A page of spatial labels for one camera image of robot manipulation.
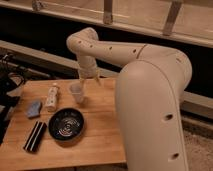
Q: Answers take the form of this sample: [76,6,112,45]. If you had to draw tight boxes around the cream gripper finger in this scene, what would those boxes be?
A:
[79,79,85,87]
[95,78,101,86]

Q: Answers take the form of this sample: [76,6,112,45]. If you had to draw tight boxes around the cream white gripper body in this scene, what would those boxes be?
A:
[77,56,99,79]

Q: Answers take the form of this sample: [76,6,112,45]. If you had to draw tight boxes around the translucent white ceramic cup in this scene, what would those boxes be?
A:
[69,82,84,103]

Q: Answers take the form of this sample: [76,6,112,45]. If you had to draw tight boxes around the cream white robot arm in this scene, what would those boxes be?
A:
[66,28,192,171]

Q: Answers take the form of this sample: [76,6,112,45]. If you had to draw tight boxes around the white squeeze bottle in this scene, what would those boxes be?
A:
[45,83,59,112]

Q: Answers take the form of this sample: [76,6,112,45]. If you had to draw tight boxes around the black patterned bowl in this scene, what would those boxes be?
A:
[48,108,84,141]

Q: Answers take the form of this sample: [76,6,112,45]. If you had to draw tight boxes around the black white striped box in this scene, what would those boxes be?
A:
[23,121,47,152]

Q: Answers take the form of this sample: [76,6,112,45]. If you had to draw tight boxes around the black cables and equipment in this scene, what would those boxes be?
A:
[0,53,26,144]

